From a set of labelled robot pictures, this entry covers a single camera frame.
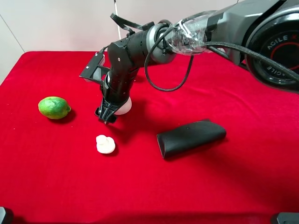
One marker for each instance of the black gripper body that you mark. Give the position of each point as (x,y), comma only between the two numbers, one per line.
(126,56)

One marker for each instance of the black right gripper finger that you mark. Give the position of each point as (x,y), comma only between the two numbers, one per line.
(111,113)

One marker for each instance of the black base corner right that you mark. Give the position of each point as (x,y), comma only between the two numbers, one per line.
(285,218)

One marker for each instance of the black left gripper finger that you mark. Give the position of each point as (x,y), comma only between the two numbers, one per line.
(103,112)

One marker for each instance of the black base corner left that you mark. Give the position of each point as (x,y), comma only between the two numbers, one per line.
(6,216)

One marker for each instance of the black base corner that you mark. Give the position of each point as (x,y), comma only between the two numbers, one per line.
(285,218)
(6,216)

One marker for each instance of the green lime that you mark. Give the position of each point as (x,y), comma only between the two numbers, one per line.
(54,107)

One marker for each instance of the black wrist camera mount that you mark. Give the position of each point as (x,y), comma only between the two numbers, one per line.
(94,71)

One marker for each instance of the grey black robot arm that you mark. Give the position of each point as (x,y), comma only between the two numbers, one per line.
(261,36)

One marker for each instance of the red velvet tablecloth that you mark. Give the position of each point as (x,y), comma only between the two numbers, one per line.
(51,171)

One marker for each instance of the black glasses pouch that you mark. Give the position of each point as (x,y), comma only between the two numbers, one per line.
(189,136)

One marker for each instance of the white mushroom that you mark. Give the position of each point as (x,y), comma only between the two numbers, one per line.
(104,144)

